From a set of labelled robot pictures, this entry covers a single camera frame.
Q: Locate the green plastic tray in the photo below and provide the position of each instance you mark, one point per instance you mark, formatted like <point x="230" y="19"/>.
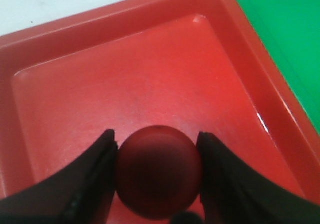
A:
<point x="290" y="30"/>

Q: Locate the red mushroom push button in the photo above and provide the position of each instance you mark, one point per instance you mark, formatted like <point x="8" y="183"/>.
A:
<point x="158" y="172"/>

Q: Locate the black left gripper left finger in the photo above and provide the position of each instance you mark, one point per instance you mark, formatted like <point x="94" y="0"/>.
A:
<point x="80" y="193"/>

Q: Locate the red plastic tray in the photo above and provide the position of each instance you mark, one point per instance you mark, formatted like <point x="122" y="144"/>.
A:
<point x="194" y="65"/>

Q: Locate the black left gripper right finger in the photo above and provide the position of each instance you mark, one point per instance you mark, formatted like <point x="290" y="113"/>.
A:
<point x="234" y="193"/>

